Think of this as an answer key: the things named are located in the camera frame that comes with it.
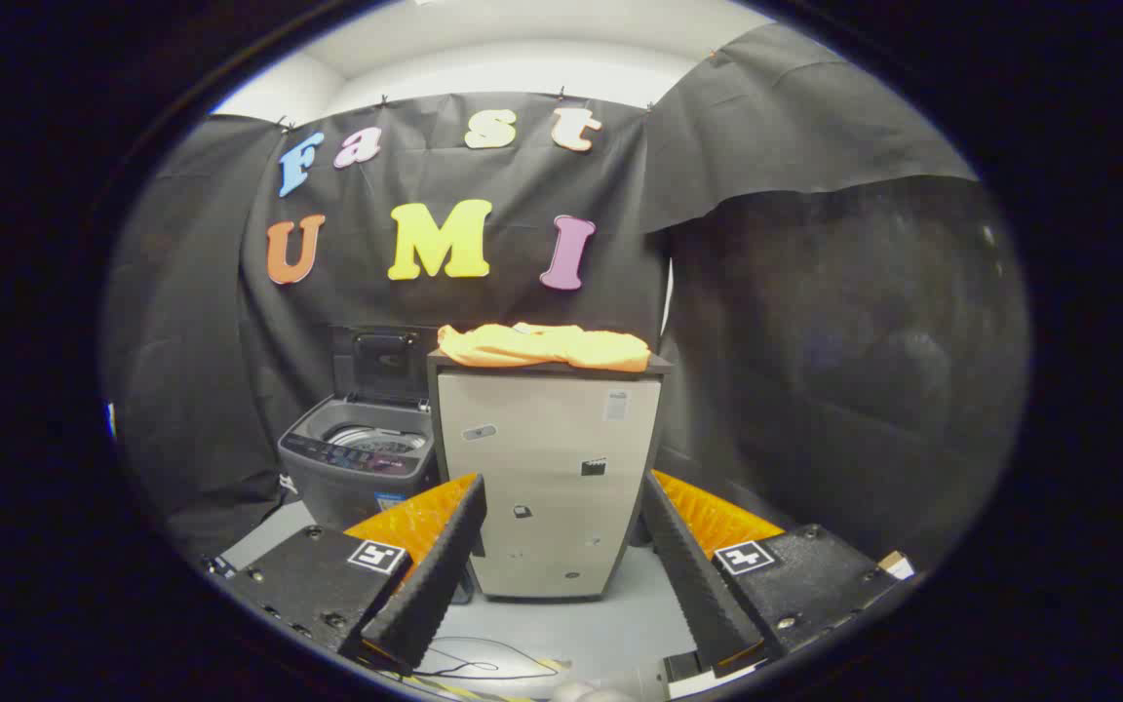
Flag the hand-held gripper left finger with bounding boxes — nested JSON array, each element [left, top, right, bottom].
[[215, 473, 487, 677]]

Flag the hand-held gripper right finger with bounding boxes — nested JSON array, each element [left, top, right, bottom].
[[641, 469, 913, 680]]

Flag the grey washing machine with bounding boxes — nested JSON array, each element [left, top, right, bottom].
[[277, 395, 441, 532]]

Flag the dark washing machine lid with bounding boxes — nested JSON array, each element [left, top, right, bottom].
[[331, 326, 439, 406]]

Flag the orange collared shirt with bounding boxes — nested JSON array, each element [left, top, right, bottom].
[[438, 323, 653, 373]]

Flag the grey cabinet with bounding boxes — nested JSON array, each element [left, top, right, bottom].
[[427, 351, 675, 601]]

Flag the black cables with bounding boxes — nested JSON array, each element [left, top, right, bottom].
[[413, 637, 562, 682]]

